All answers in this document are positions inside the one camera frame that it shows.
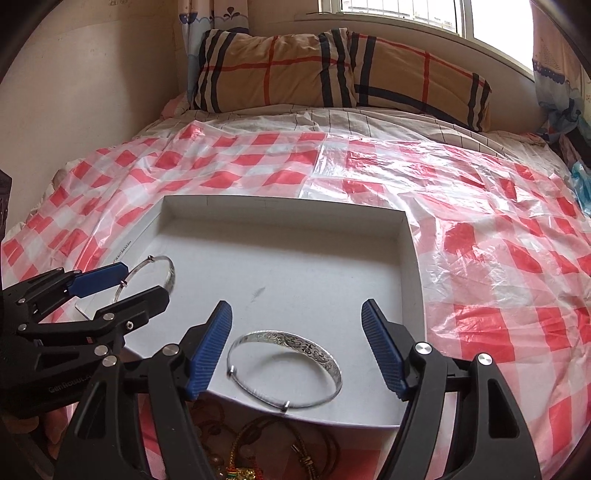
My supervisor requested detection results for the amber bead bracelet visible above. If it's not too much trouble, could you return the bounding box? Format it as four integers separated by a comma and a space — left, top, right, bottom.
188, 396, 233, 480

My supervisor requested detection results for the thin silver wire bangle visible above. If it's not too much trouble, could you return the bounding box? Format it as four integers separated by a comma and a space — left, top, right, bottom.
113, 255, 176, 302

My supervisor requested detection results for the engraved wide silver bangle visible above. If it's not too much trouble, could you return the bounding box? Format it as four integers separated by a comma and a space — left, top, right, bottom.
225, 330, 342, 413

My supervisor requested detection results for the brown cord bracelet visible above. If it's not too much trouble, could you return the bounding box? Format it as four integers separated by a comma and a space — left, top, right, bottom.
228, 414, 343, 480

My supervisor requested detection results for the red white checkered plastic sheet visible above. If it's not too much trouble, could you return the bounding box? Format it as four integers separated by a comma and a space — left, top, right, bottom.
1, 120, 590, 477

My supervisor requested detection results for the white shallow cardboard box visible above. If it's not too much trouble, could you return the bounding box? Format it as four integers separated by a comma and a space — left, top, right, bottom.
104, 195, 426, 428

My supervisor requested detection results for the blue white plastic bag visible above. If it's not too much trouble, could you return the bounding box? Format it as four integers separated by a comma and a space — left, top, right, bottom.
571, 160, 591, 217

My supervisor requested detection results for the patterned window curtain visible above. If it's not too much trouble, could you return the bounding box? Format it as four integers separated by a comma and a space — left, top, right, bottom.
178, 0, 249, 104

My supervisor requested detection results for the white striped bed sheet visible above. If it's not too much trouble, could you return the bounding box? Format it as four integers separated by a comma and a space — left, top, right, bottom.
138, 105, 570, 180

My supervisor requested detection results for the tan plaid pillow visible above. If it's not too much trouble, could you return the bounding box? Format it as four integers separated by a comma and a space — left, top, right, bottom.
189, 28, 492, 132

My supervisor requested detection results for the right patterned curtain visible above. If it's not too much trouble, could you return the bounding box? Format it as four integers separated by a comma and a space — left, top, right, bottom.
531, 2, 590, 144

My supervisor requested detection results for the white framed window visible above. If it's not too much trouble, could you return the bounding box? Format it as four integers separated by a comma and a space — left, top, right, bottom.
294, 0, 534, 79

